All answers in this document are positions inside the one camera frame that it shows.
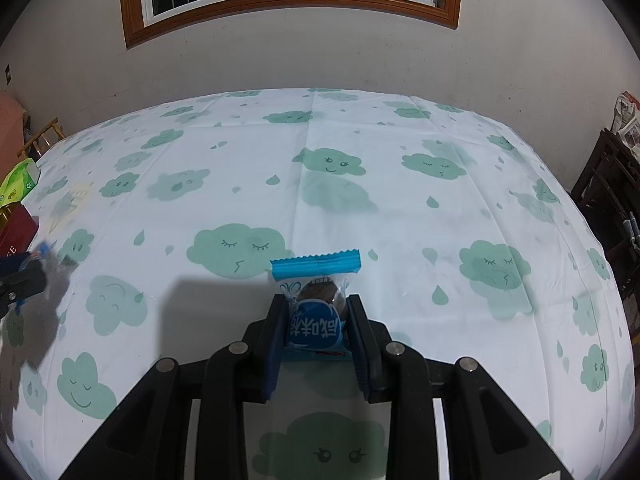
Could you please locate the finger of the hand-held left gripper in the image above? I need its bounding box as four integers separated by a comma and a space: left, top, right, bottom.
0, 252, 32, 277
0, 265, 47, 321

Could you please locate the dark wooden furniture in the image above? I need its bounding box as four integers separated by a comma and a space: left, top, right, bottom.
570, 129, 640, 346

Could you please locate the red and gold tin box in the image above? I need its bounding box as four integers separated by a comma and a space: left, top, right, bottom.
0, 203, 40, 261

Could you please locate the wooden framed window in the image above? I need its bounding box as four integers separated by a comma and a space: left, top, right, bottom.
119, 0, 463, 51

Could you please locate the blue snack packet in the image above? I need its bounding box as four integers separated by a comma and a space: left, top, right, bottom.
15, 241, 53, 313
270, 248, 362, 363

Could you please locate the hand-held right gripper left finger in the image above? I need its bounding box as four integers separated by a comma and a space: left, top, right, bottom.
59, 292, 296, 480

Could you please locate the stack of newspapers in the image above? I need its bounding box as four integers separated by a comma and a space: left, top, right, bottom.
612, 91, 640, 161

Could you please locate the bamboo chair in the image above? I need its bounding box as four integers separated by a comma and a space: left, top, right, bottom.
16, 116, 67, 160

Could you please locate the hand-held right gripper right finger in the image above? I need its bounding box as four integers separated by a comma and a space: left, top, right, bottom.
345, 294, 571, 480

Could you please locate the pink cloth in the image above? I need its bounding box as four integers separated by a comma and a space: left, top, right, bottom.
0, 90, 26, 171

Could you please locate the green tissue pack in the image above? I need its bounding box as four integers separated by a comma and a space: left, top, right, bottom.
0, 158, 42, 209

